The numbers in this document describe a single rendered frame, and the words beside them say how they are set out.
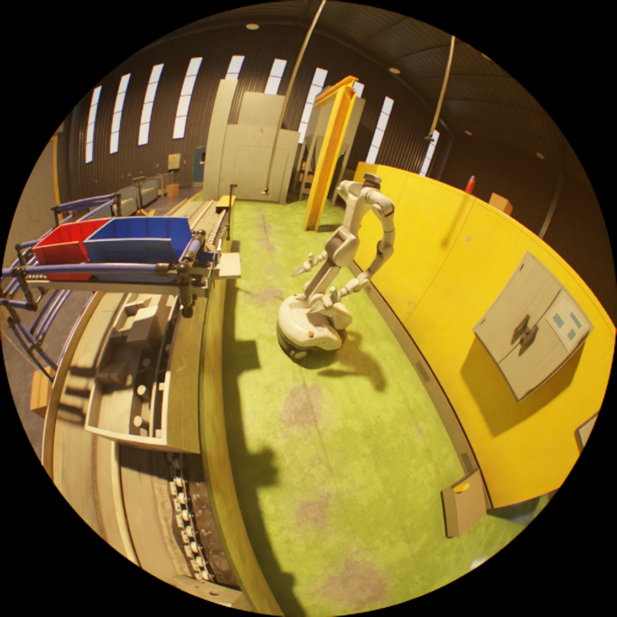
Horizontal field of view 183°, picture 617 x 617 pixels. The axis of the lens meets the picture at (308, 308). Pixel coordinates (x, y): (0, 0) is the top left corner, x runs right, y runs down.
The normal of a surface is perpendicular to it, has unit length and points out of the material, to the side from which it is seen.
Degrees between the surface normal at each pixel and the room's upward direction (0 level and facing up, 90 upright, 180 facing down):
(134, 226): 88
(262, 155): 90
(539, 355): 90
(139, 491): 0
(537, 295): 90
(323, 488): 0
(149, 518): 0
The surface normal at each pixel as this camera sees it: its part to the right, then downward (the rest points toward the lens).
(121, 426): 0.06, -0.71
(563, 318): -0.94, 0.02
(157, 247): 0.25, 0.72
